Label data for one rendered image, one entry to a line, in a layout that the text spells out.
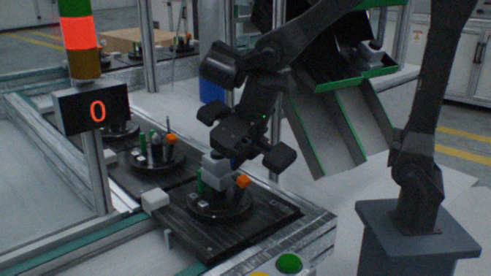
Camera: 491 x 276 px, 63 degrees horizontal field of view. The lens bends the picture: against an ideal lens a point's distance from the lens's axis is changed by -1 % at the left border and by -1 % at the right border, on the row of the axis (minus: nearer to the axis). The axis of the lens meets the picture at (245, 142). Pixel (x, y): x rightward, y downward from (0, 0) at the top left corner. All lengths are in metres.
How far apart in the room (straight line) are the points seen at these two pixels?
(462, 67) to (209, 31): 3.38
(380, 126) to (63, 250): 0.80
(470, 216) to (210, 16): 1.14
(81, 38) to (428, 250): 0.63
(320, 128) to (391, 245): 0.42
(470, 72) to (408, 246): 4.03
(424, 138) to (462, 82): 4.07
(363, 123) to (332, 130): 0.12
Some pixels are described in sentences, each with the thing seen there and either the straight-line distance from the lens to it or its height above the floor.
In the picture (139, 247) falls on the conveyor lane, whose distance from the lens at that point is 0.86.
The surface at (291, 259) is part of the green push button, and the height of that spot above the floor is 0.97.
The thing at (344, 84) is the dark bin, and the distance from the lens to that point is 0.89.
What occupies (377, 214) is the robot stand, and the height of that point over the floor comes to 1.06.
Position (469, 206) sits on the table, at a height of 0.86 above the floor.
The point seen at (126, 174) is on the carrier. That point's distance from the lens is 1.01.
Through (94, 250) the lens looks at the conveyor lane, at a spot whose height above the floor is 0.92.
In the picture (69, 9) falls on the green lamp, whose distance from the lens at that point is 0.71.
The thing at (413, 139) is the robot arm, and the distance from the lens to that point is 0.61.
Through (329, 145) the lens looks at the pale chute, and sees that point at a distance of 0.97.
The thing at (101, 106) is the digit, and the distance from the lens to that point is 0.75.
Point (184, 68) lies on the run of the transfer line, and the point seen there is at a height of 0.92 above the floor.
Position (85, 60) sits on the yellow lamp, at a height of 1.29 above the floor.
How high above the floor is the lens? 1.45
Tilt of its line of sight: 25 degrees down
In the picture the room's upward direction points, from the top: straight up
